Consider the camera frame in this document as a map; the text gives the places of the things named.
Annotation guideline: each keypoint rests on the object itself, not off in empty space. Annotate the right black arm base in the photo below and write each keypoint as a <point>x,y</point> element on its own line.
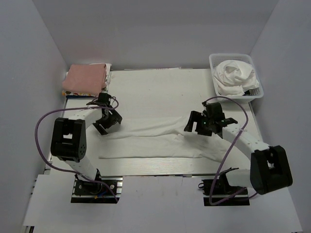
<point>221,191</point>

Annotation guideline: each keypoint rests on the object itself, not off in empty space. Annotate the white t shirt with print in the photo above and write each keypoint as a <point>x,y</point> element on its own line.
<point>235,78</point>

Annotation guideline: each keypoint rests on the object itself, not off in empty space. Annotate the white plastic basket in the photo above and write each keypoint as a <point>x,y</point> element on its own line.
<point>216,58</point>

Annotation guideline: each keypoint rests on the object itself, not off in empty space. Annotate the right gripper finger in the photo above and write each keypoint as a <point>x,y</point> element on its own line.
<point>195,117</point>
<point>203,131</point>

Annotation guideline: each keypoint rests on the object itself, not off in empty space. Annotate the pink folded t shirt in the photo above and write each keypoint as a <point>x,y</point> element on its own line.
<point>83,77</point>

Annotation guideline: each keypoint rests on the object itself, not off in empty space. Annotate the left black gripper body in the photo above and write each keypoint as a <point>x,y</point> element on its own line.
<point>106,121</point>

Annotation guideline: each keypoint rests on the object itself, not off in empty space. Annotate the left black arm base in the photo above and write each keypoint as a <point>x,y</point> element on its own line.
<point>97,193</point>

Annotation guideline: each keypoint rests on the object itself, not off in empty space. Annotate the green and white t shirt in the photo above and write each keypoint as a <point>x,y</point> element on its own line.
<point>247,93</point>

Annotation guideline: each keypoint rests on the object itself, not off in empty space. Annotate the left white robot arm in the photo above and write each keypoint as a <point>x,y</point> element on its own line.
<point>69,134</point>

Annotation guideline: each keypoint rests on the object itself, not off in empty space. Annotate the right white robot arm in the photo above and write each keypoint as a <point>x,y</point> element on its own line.
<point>269,167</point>

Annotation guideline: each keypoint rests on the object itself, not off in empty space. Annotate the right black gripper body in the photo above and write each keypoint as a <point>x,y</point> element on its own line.
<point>205,121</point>

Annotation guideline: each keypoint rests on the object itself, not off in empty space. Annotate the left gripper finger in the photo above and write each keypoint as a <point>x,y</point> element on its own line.
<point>98,126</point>
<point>114,117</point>

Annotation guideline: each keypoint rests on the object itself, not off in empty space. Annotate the plain white t shirt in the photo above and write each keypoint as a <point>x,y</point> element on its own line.
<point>162,137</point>

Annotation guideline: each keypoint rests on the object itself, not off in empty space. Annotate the patterned folded t shirt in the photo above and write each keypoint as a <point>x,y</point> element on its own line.
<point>107,80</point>

